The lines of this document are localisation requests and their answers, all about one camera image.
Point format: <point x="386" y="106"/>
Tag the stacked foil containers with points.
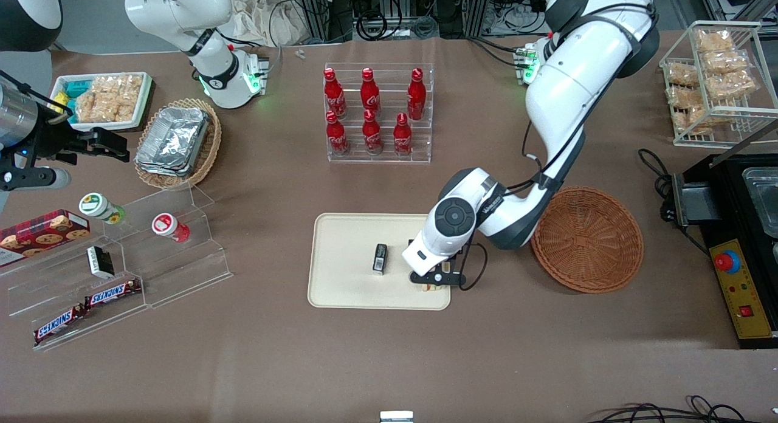
<point x="173" y="140"/>

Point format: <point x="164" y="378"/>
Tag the green cup with sunflower lid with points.
<point x="100" y="207"/>

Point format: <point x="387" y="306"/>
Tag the yellow snack pack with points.
<point x="59" y="104"/>

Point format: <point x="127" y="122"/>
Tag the red cola bottle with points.
<point x="402" y="137"/>
<point x="333" y="92"/>
<point x="372" y="134"/>
<point x="416" y="92"/>
<point x="336" y="136"/>
<point x="369" y="90"/>

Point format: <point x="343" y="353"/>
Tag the aluminium frame post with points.
<point x="477" y="10"/>
<point x="322" y="13"/>

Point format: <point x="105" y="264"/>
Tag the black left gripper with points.
<point x="453" y="264"/>

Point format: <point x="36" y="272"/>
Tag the oval tan wicker basket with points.
<point x="209" y="143"/>

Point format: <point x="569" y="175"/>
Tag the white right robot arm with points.
<point x="182" y="10"/>

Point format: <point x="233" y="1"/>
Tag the clear acrylic stepped shelf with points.
<point x="182" y="271"/>

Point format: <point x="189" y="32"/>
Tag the beige snack pack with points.
<point x="732" y="84"/>
<point x="699" y="118"/>
<point x="682" y="75"/>
<point x="714" y="41"/>
<point x="684" y="97"/>
<point x="726" y="61"/>

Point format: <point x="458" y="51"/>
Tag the red cup with white lid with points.
<point x="168" y="226"/>

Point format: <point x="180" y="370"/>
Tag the Snickers chocolate bar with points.
<point x="59" y="324"/>
<point x="112" y="293"/>

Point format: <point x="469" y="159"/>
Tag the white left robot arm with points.
<point x="565" y="89"/>

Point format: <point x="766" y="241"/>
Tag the teal snack pack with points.
<point x="76" y="87"/>

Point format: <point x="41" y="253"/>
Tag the clear acrylic bottle rack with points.
<point x="380" y="62"/>

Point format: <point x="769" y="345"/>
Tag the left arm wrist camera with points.
<point x="436" y="278"/>

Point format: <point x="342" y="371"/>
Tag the small white black device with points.
<point x="396" y="417"/>

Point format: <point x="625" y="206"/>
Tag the triangle sandwich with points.
<point x="433" y="287"/>

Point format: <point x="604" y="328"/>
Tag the rice cracker pack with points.
<point x="91" y="106"/>
<point x="124" y="93"/>

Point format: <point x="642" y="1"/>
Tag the black machine with yellow panel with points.
<point x="747" y="265"/>

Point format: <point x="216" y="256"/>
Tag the cream plastic tray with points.
<point x="346" y="271"/>

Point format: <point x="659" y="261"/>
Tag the white cloth bag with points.
<point x="261" y="19"/>

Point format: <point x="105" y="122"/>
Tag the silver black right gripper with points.
<point x="50" y="138"/>

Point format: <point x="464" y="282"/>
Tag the small black box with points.
<point x="100" y="262"/>
<point x="380" y="257"/>

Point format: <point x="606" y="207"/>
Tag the red cookie box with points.
<point x="42" y="234"/>

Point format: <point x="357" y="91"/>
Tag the round brown wicker basket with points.
<point x="586" y="240"/>

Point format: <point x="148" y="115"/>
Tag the white rectangular snack bin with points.
<point x="144" y="98"/>

